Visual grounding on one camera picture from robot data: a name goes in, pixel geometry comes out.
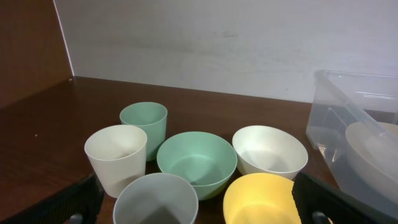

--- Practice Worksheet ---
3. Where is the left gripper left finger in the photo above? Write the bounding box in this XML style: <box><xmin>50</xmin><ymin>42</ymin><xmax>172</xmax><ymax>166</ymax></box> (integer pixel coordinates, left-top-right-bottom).
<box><xmin>1</xmin><ymin>174</ymin><xmax>104</xmax><ymax>224</ymax></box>

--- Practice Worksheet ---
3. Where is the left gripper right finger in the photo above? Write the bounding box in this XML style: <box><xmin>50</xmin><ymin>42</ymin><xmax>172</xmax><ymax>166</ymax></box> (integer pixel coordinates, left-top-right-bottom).
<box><xmin>292</xmin><ymin>172</ymin><xmax>397</xmax><ymax>224</ymax></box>

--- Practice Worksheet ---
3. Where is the cream plate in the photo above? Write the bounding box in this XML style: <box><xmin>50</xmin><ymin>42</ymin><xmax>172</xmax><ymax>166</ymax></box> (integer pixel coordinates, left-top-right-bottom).
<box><xmin>345</xmin><ymin>122</ymin><xmax>397</xmax><ymax>197</ymax></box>

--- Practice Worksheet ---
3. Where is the yellow bowl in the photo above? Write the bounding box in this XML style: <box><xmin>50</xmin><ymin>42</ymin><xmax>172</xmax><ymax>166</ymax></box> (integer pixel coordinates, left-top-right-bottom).
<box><xmin>223</xmin><ymin>173</ymin><xmax>302</xmax><ymax>224</ymax></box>

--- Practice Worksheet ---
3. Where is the cream cup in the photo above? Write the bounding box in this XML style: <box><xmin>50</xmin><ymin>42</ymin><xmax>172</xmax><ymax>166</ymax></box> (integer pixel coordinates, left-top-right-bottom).
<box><xmin>84</xmin><ymin>124</ymin><xmax>147</xmax><ymax>198</ymax></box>

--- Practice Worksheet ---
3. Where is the grey cup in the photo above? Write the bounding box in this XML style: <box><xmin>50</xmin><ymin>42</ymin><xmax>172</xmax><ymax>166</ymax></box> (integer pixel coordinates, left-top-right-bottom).
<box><xmin>113</xmin><ymin>173</ymin><xmax>199</xmax><ymax>224</ymax></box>

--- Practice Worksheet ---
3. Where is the white bowl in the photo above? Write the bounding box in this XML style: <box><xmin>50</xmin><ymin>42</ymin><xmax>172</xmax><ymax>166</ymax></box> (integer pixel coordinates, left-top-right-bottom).
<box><xmin>232</xmin><ymin>125</ymin><xmax>308</xmax><ymax>180</ymax></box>

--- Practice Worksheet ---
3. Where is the clear plastic storage bin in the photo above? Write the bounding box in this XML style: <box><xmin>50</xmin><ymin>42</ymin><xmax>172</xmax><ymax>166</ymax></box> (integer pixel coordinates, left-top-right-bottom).
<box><xmin>306</xmin><ymin>70</ymin><xmax>397</xmax><ymax>218</ymax></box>

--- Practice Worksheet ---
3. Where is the green cup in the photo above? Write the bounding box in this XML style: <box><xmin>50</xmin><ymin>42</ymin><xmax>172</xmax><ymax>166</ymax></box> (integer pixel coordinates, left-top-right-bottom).
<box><xmin>119</xmin><ymin>102</ymin><xmax>168</xmax><ymax>161</ymax></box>

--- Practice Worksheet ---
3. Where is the green bowl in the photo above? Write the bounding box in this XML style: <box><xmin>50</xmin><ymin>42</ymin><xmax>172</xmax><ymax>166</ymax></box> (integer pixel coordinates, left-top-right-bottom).
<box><xmin>157</xmin><ymin>131</ymin><xmax>238</xmax><ymax>200</ymax></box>

